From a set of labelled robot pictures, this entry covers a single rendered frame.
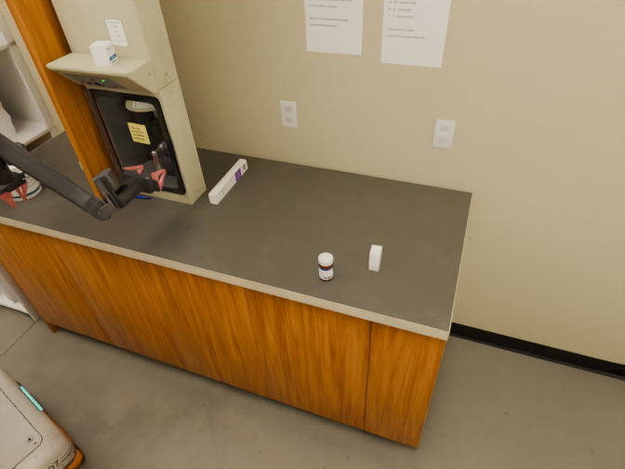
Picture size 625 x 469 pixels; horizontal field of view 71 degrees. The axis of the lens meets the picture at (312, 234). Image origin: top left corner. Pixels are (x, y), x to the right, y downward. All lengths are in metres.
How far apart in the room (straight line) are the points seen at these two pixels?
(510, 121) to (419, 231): 0.49
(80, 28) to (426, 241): 1.33
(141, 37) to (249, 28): 0.46
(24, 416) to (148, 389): 0.53
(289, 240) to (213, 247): 0.27
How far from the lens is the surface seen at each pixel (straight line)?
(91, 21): 1.65
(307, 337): 1.60
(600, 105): 1.71
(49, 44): 1.79
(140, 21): 1.53
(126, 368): 2.57
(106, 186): 1.54
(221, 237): 1.62
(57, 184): 1.51
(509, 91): 1.67
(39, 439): 2.19
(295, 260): 1.48
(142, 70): 1.53
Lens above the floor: 1.98
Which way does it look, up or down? 41 degrees down
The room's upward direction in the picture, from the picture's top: 4 degrees counter-clockwise
